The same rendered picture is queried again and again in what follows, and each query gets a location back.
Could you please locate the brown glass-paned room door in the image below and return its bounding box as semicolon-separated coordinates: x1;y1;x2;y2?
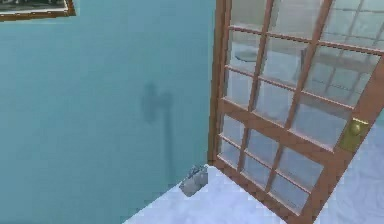
207;0;384;224

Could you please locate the brass door knob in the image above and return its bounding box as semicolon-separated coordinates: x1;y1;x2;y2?
338;117;370;154

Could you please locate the brown framed wall picture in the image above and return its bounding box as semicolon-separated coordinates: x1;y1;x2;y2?
0;0;77;22

